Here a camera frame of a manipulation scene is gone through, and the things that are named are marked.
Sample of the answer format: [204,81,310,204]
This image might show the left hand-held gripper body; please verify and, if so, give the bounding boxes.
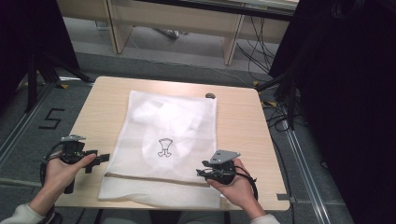
[60,134,87,194]

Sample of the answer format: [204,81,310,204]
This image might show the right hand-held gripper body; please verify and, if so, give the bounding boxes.
[201,149,242,186]

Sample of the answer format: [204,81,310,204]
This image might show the white mesh laundry bag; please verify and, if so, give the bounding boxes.
[97,90,222,210]

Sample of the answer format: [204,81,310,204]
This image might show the person's right hand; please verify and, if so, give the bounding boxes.
[206,158,260,214]

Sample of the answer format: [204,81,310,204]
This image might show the person's left hand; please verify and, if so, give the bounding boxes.
[41,153,97,202]

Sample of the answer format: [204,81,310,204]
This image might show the white garment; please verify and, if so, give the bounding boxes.
[132,98,207,161]

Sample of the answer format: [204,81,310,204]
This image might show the grey tape strip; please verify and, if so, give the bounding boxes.
[276,193,297,205]

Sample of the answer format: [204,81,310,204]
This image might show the black metal stand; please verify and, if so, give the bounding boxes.
[23,50,95,114]
[256,70,301,131]

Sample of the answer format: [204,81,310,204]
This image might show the black curtain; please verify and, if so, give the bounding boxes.
[268,0,396,224]
[0,0,81,108]

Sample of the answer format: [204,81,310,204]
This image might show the right hand-held gripper black cable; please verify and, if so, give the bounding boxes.
[233,165,260,202]

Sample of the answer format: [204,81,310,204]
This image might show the hand-held gripper black cable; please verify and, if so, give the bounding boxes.
[233,165,260,202]
[38,141,67,189]

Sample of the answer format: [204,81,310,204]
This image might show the left hand-held gripper black cable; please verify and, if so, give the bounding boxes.
[38,141,67,189]

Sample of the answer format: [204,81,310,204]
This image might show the metal floor rail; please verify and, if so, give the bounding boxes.
[0,83,54,170]
[279,119,332,224]

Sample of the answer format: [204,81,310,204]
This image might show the black tangled floor cables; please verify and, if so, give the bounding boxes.
[261,98,297,133]

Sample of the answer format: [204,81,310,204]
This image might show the black floor cable bundle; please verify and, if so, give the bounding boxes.
[235,15,281,82]

